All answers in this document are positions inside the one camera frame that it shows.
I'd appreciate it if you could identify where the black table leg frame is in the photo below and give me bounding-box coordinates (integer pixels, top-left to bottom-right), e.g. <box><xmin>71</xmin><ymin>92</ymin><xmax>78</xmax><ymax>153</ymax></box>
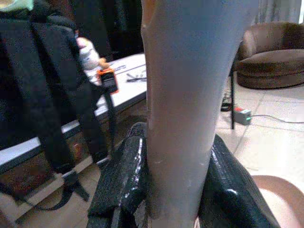
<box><xmin>228</xmin><ymin>53</ymin><xmax>236</xmax><ymax>130</ymax></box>

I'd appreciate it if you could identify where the grey curtain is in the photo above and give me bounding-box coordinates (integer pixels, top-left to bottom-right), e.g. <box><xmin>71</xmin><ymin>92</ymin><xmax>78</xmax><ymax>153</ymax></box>
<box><xmin>257</xmin><ymin>0</ymin><xmax>304</xmax><ymax>25</ymax></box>

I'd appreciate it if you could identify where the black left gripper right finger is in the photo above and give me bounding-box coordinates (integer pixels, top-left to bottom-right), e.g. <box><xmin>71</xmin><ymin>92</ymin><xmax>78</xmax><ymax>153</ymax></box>
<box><xmin>198</xmin><ymin>134</ymin><xmax>283</xmax><ymax>228</ymax></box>

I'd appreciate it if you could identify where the orange and black device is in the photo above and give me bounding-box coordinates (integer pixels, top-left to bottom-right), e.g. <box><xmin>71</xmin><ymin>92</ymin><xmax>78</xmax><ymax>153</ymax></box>
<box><xmin>96</xmin><ymin>67</ymin><xmax>119</xmax><ymax>95</ymax></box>

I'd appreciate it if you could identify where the grey power strip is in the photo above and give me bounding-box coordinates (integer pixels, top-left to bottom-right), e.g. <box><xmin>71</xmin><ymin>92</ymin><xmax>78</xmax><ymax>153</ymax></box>
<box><xmin>233</xmin><ymin>106</ymin><xmax>252</xmax><ymax>126</ymax></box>

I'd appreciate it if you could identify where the brown round sofa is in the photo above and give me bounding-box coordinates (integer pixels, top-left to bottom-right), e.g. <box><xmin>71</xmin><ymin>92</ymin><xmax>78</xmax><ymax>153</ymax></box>
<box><xmin>235</xmin><ymin>21</ymin><xmax>304</xmax><ymax>90</ymax></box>

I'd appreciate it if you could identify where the grey floor cable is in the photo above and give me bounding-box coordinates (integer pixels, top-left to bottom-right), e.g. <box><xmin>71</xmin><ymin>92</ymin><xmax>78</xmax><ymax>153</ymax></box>
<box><xmin>249</xmin><ymin>114</ymin><xmax>304</xmax><ymax>124</ymax></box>

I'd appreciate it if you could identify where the white pink soft object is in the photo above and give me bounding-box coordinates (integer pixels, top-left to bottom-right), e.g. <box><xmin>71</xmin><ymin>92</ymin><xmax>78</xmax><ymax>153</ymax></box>
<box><xmin>76</xmin><ymin>37</ymin><xmax>110</xmax><ymax>71</ymax></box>

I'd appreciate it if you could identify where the black backpack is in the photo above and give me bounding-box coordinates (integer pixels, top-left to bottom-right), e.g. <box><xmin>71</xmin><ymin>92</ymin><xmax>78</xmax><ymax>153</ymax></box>
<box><xmin>0</xmin><ymin>0</ymin><xmax>117</xmax><ymax>212</ymax></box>

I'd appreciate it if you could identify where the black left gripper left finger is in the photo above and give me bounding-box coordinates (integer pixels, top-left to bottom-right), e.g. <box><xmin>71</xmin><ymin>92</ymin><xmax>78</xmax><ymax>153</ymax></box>
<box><xmin>87</xmin><ymin>122</ymin><xmax>151</xmax><ymax>228</ymax></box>

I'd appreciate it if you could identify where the broom with grey handle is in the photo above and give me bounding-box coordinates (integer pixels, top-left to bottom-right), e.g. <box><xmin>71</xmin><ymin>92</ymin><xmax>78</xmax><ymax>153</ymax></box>
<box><xmin>140</xmin><ymin>0</ymin><xmax>260</xmax><ymax>223</ymax></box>

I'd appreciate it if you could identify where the white long table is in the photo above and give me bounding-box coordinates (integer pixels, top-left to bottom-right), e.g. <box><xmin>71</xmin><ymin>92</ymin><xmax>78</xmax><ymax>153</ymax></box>
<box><xmin>0</xmin><ymin>52</ymin><xmax>148</xmax><ymax>174</ymax></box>

